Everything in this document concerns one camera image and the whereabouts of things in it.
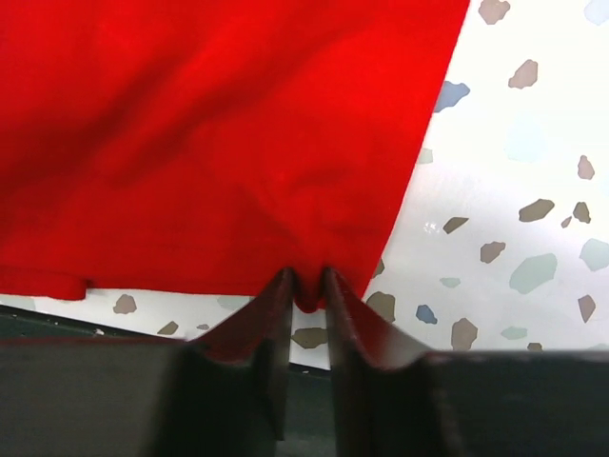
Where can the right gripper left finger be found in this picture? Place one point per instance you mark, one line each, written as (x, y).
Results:
(221, 394)

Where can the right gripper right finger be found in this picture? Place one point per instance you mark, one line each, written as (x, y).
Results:
(394, 396)

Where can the red t-shirt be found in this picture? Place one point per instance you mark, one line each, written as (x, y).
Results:
(201, 146)

